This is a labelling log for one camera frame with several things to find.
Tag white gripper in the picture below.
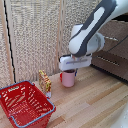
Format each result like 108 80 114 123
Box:
59 53 93 77

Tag pink mug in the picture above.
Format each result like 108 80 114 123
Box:
61 69 77 89

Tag red shopping basket blue rim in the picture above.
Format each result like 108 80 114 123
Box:
0 80 57 128

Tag yellow and red snack box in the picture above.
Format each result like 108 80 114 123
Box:
37 69 53 99

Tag dark brown cabinet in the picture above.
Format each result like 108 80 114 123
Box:
91 19 128 83

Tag beige woven screen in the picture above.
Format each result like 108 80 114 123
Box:
0 0 101 88

